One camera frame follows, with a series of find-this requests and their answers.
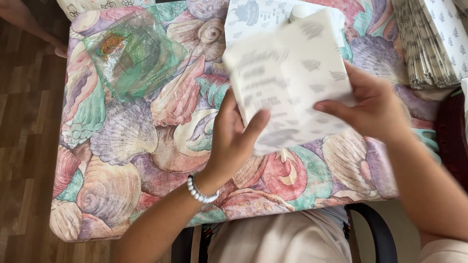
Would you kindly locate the bunch of colourful rubber bands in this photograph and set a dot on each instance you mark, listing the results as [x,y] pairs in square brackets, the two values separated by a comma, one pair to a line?
[109,44]

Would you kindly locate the dark maroon cloth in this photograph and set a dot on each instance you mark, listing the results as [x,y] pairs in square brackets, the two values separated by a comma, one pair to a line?
[453,142]

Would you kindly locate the white leaf print box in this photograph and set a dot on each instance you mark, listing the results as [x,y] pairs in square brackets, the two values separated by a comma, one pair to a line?
[449,36]

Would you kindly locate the stack of folded paper bags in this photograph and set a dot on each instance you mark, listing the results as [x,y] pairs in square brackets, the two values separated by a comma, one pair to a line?
[416,47]

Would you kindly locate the white bear print cloth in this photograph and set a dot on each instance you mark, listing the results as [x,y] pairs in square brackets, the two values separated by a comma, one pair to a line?
[91,5]

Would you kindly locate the white printed paper bag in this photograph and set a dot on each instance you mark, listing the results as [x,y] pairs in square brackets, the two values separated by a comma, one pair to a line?
[252,16]
[292,73]

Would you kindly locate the person's left hand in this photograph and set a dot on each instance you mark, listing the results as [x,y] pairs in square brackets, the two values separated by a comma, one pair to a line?
[228,146]

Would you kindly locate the seashell patterned tablecloth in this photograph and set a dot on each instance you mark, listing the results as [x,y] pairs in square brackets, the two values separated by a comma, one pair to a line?
[139,146]

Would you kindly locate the beige trousers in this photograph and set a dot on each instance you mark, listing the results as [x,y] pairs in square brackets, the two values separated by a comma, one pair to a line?
[278,241]

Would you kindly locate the person's right hand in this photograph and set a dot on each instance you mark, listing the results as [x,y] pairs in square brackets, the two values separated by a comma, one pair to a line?
[376,109]

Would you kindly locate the clear green plastic bag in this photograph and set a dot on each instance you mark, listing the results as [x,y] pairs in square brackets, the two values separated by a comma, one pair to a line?
[146,62]

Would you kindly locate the flat white printed paper bag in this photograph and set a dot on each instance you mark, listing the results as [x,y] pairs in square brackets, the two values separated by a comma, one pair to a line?
[252,16]

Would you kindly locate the white plastic cylinder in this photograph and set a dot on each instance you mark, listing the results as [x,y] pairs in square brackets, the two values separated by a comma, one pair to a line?
[300,12]

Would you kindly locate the beige shirt sleeve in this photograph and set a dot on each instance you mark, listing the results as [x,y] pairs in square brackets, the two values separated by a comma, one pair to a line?
[446,254]

